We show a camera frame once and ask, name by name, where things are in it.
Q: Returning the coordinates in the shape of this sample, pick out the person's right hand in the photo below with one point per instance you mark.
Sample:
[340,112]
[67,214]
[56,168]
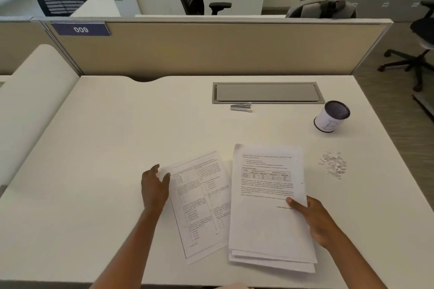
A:
[318,221]

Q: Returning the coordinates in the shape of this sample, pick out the two-column printed paper sheet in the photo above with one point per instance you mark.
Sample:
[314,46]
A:
[200,211]

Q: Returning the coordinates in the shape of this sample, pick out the pile of white paper scraps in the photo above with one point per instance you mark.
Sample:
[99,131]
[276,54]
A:
[334,165]

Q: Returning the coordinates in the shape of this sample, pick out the person's right forearm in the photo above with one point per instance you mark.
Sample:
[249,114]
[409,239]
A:
[352,265]

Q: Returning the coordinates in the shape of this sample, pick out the stack of printed papers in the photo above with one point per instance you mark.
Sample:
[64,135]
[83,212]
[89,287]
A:
[268,224]

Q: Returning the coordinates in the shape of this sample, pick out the black mesh pen holder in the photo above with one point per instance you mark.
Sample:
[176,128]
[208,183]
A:
[325,124]

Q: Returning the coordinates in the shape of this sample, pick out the silver stapler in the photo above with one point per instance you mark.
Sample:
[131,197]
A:
[240,107]

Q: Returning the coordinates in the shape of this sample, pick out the person's left forearm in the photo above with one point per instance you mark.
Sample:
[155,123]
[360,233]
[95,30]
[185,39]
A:
[132,248]

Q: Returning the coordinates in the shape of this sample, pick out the person's left hand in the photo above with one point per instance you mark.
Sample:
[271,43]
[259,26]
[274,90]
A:
[154,190]

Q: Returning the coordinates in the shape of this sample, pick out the beige side partition panel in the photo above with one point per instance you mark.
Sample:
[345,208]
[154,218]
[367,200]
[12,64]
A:
[20,48]

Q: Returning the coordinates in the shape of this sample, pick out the blue number plate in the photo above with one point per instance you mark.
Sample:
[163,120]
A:
[67,29]

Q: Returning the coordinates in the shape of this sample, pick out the grey bag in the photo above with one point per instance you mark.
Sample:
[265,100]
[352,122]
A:
[315,7]

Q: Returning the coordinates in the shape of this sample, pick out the black swivel office chair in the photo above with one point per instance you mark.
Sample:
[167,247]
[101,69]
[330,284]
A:
[424,28]

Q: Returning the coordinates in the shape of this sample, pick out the beige desk partition panel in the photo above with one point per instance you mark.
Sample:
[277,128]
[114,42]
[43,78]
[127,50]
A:
[203,51]

